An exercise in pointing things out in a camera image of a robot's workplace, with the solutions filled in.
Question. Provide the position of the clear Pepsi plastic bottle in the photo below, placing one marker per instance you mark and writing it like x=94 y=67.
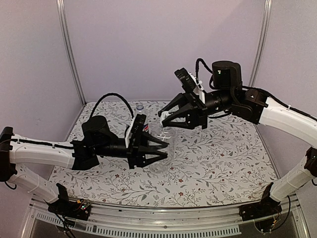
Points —
x=140 y=110

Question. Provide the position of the aluminium front frame rail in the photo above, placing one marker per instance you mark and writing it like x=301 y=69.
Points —
x=120 y=221

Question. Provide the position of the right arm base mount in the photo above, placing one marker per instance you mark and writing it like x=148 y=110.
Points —
x=265 y=207

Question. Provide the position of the floral patterned table mat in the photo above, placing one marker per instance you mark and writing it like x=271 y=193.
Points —
x=223 y=164

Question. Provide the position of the aluminium corner post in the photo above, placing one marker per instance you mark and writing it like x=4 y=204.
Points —
x=69 y=50
x=261 y=43

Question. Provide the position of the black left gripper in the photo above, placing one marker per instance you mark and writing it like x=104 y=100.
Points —
x=138 y=148

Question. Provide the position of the right wrist camera on white mount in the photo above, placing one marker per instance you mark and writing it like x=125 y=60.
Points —
x=190 y=84

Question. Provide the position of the aluminium corner post right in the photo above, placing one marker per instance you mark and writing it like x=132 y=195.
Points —
x=261 y=43

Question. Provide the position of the wrist camera on white mount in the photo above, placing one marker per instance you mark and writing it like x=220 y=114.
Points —
x=190 y=84
x=135 y=127

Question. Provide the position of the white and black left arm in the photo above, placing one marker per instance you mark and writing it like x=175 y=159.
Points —
x=16 y=151

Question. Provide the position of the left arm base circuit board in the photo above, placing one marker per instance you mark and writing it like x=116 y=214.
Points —
x=79 y=209

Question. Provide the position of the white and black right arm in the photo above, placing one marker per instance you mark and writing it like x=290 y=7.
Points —
x=258 y=106

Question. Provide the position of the left wrist camera on white mount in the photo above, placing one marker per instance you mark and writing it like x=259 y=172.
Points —
x=135 y=127

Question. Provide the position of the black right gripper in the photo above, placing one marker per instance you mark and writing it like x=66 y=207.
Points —
x=195 y=115

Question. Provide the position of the aluminium corner post left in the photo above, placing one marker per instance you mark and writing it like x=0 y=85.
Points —
x=69 y=50

